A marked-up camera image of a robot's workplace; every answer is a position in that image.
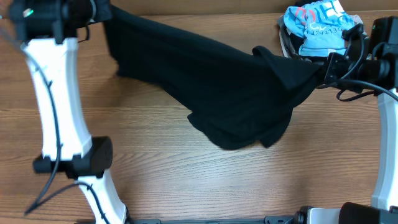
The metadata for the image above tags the black polo shirt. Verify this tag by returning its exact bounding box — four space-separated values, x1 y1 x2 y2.
104 7 321 150

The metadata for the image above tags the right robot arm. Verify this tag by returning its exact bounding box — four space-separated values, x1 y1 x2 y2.
299 18 397 223

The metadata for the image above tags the grey folded garment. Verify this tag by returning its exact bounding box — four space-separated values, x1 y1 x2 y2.
277 16 347 62

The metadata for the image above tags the light blue printed t-shirt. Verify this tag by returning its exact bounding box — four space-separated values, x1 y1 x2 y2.
283 1 355 57

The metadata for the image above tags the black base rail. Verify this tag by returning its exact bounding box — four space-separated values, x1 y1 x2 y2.
126 215 294 224

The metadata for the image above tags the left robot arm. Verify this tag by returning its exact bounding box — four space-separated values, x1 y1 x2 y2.
7 0 131 223

